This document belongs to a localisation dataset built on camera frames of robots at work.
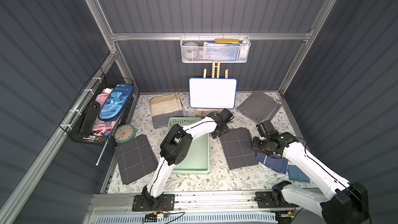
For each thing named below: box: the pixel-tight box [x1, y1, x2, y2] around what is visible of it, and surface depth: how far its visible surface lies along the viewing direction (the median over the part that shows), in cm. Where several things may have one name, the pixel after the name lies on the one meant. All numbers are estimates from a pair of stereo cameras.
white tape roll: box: [182, 41, 200, 61], surface depth 89 cm
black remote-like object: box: [79, 101, 101, 136], surface depth 65 cm
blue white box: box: [203, 41, 240, 62], surface depth 88 cm
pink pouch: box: [91, 87, 117, 134], surface depth 68 cm
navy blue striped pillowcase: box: [256, 152, 289, 175], surface depth 85 cm
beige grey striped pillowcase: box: [149, 92, 184, 129], surface depth 111 cm
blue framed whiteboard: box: [188, 77, 238, 110], surface depth 97 cm
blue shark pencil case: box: [97, 82, 134, 122], surface depth 69 cm
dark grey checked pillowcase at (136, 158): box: [114, 133, 159, 186], surface depth 89 cm
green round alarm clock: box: [113, 123, 138, 145], surface depth 97 cm
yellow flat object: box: [214, 38, 240, 45], surface depth 91 cm
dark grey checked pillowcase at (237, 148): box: [219, 127, 259, 171], surface depth 91 cm
